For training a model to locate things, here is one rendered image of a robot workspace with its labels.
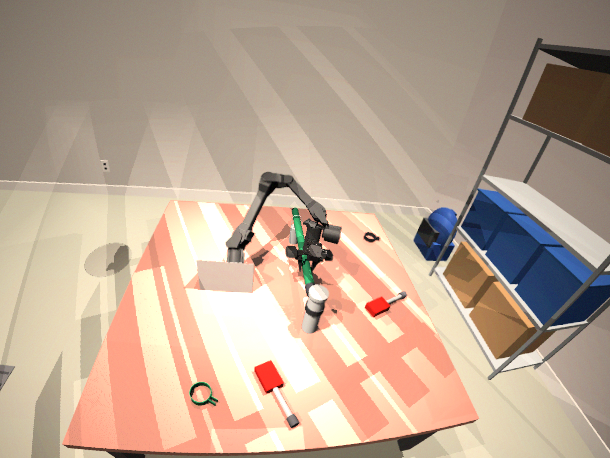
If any white cylindrical post with cap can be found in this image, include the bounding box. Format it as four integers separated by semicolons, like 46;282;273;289
301;284;329;334

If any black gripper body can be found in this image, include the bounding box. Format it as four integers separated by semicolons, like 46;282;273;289
285;236;334;262

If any black cup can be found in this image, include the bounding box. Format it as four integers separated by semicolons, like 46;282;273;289
305;282;325;317

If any green ring with short tab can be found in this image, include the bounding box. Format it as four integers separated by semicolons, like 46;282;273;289
189;382;218;406

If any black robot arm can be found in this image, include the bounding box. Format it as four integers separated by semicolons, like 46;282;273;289
225;172;342;263

